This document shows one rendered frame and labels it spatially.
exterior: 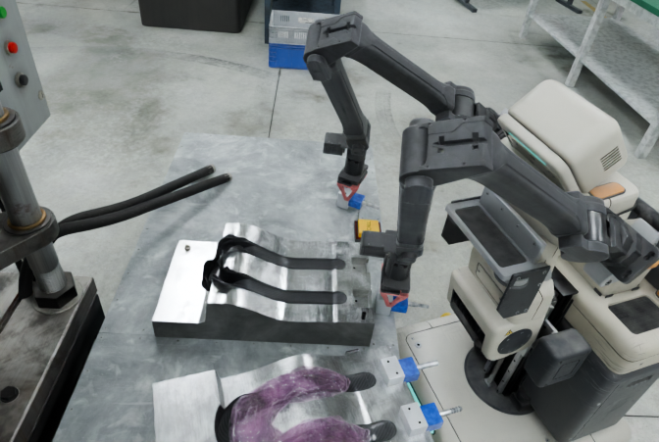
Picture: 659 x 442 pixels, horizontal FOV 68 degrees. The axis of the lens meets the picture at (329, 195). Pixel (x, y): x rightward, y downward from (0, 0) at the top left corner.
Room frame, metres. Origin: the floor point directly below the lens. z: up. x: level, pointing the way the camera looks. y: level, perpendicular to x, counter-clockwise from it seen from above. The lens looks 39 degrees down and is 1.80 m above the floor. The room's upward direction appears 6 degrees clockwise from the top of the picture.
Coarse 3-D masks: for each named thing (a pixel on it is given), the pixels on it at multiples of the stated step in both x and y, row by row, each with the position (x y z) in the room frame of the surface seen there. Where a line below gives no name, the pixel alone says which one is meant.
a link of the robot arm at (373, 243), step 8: (368, 232) 0.81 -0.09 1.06; (376, 232) 0.81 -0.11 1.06; (384, 232) 0.81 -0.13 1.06; (392, 232) 0.81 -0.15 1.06; (368, 240) 0.79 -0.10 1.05; (376, 240) 0.79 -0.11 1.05; (384, 240) 0.79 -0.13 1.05; (392, 240) 0.80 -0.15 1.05; (360, 248) 0.81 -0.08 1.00; (368, 248) 0.79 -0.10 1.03; (376, 248) 0.79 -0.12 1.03; (384, 248) 0.78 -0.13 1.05; (392, 248) 0.78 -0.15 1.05; (376, 256) 0.79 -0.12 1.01; (384, 256) 0.79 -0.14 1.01; (400, 256) 0.75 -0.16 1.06; (408, 256) 0.73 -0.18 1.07; (416, 256) 0.74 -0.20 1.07
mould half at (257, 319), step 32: (192, 256) 0.87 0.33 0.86; (288, 256) 0.88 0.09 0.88; (320, 256) 0.89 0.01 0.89; (352, 256) 0.90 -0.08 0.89; (192, 288) 0.76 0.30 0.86; (224, 288) 0.71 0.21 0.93; (288, 288) 0.77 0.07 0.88; (320, 288) 0.78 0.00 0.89; (352, 288) 0.79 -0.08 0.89; (160, 320) 0.66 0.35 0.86; (192, 320) 0.67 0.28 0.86; (224, 320) 0.67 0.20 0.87; (256, 320) 0.68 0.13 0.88; (288, 320) 0.68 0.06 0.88; (320, 320) 0.69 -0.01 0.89; (352, 320) 0.69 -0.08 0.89
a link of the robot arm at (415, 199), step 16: (416, 176) 0.55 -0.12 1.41; (400, 192) 0.63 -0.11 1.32; (416, 192) 0.55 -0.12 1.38; (432, 192) 0.61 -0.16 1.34; (400, 208) 0.65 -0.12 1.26; (416, 208) 0.64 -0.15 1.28; (400, 224) 0.69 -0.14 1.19; (416, 224) 0.68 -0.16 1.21; (400, 240) 0.72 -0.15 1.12; (416, 240) 0.72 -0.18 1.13
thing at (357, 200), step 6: (348, 192) 1.21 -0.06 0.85; (342, 198) 1.19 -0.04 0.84; (354, 198) 1.20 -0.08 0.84; (360, 198) 1.20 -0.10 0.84; (342, 204) 1.19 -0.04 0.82; (348, 204) 1.19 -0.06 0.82; (354, 204) 1.18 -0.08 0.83; (360, 204) 1.18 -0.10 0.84; (366, 204) 1.19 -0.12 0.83; (372, 204) 1.19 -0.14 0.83
